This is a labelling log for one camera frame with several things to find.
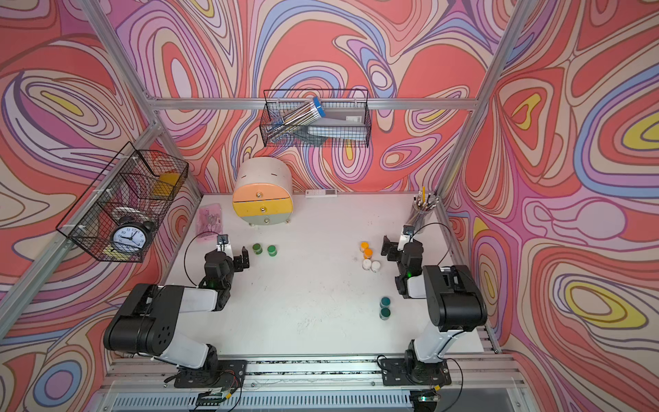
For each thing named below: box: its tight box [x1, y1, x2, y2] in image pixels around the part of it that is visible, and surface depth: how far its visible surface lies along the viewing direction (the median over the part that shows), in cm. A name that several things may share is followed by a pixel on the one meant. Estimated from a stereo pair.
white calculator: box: [304, 188, 339, 198], surface depth 122 cm
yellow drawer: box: [232, 197, 293, 218], surface depth 99 cm
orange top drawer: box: [232, 182, 291, 203], surface depth 95 cm
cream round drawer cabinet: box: [232, 156, 294, 226], surface depth 98 cm
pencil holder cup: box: [408, 186, 439, 235], surface depth 98 cm
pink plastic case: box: [197, 203, 224, 242], surface depth 110 cm
